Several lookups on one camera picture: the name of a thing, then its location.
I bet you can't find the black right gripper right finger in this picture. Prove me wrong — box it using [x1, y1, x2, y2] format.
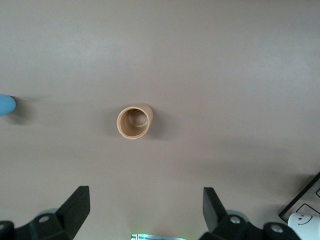
[199, 186, 301, 240]

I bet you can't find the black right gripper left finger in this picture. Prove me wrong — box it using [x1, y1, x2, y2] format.
[0, 185, 91, 240]

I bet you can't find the blue cup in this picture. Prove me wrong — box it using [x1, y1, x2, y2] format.
[0, 93, 17, 118]

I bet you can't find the white smiley cup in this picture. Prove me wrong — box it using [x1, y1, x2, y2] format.
[286, 212, 320, 240]

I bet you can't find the black cup rack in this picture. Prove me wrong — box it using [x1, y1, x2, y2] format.
[277, 170, 320, 226]

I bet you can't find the brown wooden cup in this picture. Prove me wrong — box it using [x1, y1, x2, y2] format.
[116, 102, 154, 141]

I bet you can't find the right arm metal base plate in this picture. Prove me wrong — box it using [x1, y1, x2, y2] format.
[130, 233, 187, 240]

